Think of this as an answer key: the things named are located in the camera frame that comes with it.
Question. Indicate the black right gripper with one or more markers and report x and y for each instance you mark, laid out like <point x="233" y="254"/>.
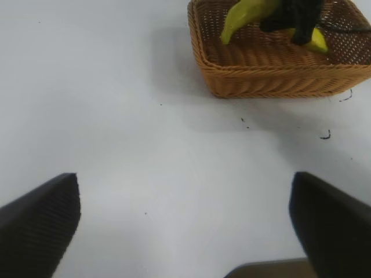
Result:
<point x="298" y="7"/>

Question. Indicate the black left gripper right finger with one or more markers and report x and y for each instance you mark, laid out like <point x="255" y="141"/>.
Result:
<point x="336" y="226"/>

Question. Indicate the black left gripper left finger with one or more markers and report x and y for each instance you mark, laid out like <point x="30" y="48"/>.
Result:
<point x="34" y="231"/>

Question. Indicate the yellow banana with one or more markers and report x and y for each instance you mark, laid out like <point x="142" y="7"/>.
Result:
<point x="240" y="17"/>

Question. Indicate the brown woven wicker basket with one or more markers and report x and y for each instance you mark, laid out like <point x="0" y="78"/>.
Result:
<point x="261" y="75"/>

